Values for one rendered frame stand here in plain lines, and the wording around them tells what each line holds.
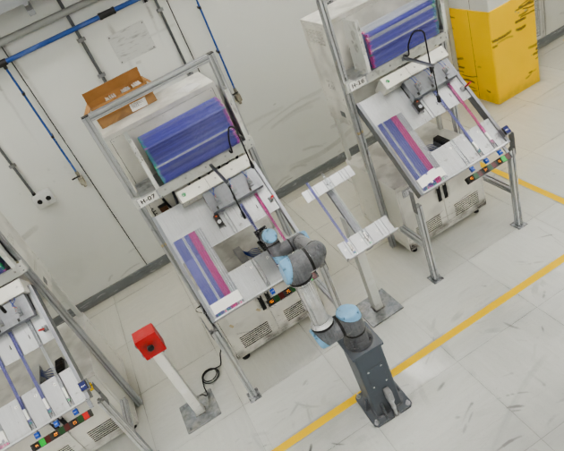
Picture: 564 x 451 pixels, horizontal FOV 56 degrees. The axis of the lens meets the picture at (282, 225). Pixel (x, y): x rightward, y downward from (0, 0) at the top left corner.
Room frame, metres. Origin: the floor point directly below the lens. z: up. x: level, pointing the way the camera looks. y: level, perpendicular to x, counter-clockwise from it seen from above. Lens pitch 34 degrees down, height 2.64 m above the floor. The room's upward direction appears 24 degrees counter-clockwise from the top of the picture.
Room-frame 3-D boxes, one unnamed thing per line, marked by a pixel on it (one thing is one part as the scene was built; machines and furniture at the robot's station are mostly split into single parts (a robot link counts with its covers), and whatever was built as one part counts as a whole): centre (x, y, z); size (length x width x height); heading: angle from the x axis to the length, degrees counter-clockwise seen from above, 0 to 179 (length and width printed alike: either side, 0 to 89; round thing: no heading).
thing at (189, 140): (2.85, 0.28, 1.52); 0.51 x 0.13 x 0.27; 102
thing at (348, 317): (1.86, -0.12, 0.72); 0.13 x 0.12 x 0.14; 99
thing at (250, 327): (2.96, 0.36, 0.31); 0.70 x 0.65 x 0.62; 102
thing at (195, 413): (2.35, 0.97, 0.39); 0.24 x 0.24 x 0.78; 12
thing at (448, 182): (3.08, -1.11, 0.65); 1.01 x 0.73 x 1.29; 12
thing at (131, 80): (3.12, 0.45, 1.82); 0.68 x 0.30 x 0.20; 102
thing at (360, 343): (1.87, -0.12, 0.60); 0.15 x 0.15 x 0.10
